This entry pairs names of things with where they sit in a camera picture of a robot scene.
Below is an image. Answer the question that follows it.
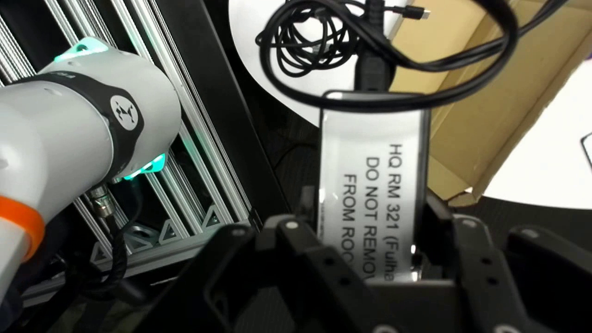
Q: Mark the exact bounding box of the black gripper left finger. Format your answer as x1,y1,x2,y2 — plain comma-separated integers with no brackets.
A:
258,214,396,333

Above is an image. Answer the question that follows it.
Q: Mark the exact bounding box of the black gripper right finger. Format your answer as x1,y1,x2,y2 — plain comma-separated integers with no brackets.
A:
424,197,592,333

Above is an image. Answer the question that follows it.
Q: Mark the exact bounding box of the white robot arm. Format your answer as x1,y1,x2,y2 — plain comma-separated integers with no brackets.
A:
0,38,592,333

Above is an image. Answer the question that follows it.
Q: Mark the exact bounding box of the brown cardboard box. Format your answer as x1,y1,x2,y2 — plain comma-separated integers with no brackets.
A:
393,0,592,206

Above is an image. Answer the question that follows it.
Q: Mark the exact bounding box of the aluminium frame stand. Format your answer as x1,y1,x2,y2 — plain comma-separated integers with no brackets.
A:
0,0,237,286

